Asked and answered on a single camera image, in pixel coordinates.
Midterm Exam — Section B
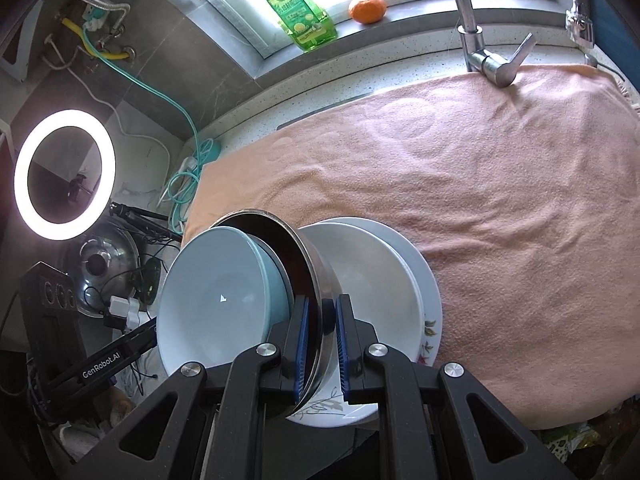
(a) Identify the pink towel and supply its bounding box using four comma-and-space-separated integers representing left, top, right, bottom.
182, 64, 640, 431

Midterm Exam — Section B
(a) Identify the white power cable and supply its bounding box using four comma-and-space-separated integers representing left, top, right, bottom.
42, 35, 201, 176

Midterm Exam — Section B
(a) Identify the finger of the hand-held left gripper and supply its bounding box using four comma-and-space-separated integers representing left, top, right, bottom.
125, 320, 159, 357

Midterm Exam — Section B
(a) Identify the floral white plate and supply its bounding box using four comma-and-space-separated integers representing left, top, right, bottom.
287, 216, 444, 428

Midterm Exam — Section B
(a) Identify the stainless steel bowl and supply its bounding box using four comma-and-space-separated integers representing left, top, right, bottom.
207, 208, 337, 420

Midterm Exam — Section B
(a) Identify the teal power strip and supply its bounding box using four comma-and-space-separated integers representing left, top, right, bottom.
197, 137, 222, 164

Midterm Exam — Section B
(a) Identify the braided metal hose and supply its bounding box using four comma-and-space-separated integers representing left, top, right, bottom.
65, 0, 132, 36

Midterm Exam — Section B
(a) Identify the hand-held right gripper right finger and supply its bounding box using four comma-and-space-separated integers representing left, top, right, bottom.
336, 295, 576, 480

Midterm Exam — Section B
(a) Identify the ring light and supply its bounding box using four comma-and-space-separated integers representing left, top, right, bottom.
14, 108, 117, 238

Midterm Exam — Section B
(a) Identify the white wall socket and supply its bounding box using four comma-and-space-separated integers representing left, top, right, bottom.
82, 0, 113, 28

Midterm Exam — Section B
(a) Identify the colourful patterned bag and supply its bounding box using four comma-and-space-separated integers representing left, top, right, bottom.
540, 395, 640, 480

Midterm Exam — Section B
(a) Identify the orange tangerine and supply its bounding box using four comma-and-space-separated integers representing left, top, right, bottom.
348, 0, 388, 25

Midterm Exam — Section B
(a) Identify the chrome kitchen faucet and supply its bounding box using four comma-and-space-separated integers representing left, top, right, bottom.
442, 0, 538, 88

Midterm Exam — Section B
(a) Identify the pale blue white bowl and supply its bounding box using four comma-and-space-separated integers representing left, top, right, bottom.
156, 226, 293, 376

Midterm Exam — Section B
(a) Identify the green dish soap bottle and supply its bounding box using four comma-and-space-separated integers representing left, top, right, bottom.
245, 0, 338, 53

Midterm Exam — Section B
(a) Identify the small metal spout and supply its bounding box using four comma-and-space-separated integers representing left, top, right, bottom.
585, 52, 628, 81

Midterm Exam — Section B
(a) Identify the chrome pull-out sprayer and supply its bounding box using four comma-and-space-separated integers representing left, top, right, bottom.
565, 0, 596, 51

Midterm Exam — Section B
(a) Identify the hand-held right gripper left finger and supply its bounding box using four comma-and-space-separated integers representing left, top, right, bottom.
65, 297, 311, 480

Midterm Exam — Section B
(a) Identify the yellow gas hose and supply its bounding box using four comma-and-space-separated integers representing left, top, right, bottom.
61, 17, 136, 61

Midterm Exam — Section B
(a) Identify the white power strip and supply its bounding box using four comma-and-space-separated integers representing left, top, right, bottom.
106, 296, 143, 330

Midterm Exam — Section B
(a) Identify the black tripod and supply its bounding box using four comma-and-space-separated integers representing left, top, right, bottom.
107, 202, 183, 243

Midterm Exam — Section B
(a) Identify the teal green hose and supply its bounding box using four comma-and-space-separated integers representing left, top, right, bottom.
82, 25, 221, 231

